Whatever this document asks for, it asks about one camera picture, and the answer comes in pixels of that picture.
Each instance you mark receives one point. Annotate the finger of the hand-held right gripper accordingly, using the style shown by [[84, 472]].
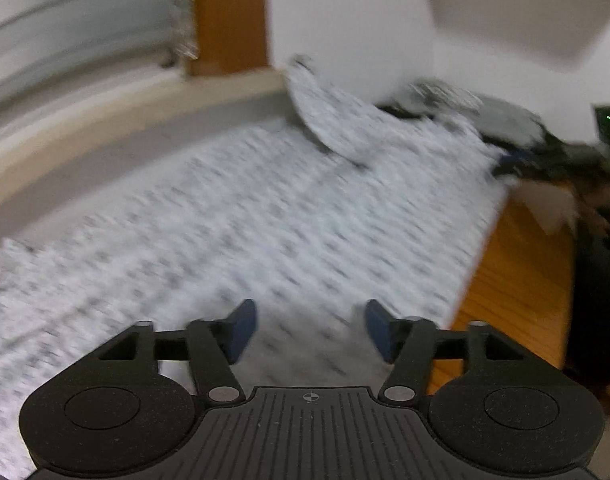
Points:
[[507, 161], [507, 172]]

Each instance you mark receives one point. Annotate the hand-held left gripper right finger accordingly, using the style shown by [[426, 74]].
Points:
[[377, 327]]

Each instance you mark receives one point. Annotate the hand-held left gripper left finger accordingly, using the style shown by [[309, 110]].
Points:
[[242, 327]]

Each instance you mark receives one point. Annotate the white checker print garment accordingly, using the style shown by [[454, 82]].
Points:
[[210, 210]]

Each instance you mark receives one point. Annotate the person's right hand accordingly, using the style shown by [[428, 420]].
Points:
[[595, 207]]

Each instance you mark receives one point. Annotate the grey printed sweatshirt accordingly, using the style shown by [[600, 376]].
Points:
[[505, 120]]

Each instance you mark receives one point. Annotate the beige window sill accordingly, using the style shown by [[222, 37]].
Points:
[[110, 120]]

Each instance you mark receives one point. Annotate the white window blind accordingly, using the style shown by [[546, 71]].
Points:
[[75, 25]]

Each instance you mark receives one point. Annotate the wooden window frame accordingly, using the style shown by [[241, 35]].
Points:
[[230, 15]]

